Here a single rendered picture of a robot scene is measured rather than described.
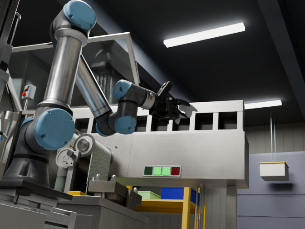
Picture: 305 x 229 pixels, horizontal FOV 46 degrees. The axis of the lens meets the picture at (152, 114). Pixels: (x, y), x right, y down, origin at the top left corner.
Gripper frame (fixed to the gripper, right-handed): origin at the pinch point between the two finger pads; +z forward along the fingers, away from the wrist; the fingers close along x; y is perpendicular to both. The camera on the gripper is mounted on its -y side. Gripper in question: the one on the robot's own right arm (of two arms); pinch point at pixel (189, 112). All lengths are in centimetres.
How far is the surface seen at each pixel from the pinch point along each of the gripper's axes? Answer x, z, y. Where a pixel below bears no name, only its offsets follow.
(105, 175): -96, 13, -1
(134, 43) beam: -268, 132, -285
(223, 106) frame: -39, 64, -44
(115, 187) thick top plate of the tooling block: -68, 5, 15
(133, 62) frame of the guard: -69, 12, -74
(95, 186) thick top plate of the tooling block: -77, -2, 13
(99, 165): -90, 5, -4
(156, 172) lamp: -78, 40, -5
